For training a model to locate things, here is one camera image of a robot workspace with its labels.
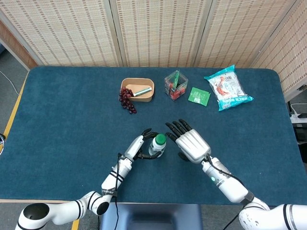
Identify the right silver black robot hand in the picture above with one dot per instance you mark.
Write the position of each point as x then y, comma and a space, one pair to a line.
193, 146

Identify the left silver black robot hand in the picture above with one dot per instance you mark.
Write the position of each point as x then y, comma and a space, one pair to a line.
134, 147

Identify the white bottle with green label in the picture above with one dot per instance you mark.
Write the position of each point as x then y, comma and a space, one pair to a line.
156, 148

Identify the green bottle cap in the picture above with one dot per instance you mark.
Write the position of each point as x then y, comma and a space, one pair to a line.
160, 138

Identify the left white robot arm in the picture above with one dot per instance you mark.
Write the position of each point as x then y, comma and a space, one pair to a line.
72, 208

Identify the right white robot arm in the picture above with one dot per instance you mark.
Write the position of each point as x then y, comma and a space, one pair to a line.
230, 187

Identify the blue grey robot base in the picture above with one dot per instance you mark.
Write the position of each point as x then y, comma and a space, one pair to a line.
151, 218

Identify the dark red grape bunch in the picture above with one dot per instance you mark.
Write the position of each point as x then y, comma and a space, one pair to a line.
126, 99

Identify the green sachet packet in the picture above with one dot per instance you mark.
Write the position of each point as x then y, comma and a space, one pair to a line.
199, 96

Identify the red wrapped candies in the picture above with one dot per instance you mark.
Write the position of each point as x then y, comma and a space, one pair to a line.
177, 94

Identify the green white tube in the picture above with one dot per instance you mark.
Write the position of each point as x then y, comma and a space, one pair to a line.
142, 92

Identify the clear plastic square box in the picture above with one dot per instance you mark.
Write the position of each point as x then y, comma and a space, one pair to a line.
176, 88

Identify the kraft paper bowl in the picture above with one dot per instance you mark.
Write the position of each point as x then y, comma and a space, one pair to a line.
144, 83

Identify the white teal snack bag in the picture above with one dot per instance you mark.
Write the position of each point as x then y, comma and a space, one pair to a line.
226, 89

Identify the green paper card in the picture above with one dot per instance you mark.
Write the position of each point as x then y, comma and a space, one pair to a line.
177, 77

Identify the blue felt table mat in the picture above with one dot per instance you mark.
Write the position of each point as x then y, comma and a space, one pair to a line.
72, 107

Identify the black box on floor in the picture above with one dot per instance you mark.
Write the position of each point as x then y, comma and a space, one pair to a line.
301, 135

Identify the white power strip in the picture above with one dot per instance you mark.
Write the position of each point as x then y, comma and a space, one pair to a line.
298, 118

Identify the beige woven screen panel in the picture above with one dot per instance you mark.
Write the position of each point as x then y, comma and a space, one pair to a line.
287, 55
239, 33
64, 33
158, 33

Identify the chrome metal object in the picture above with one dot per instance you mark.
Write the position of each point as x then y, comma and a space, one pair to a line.
2, 141

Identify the brown woven partition panel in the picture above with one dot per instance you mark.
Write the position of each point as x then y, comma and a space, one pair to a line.
14, 45

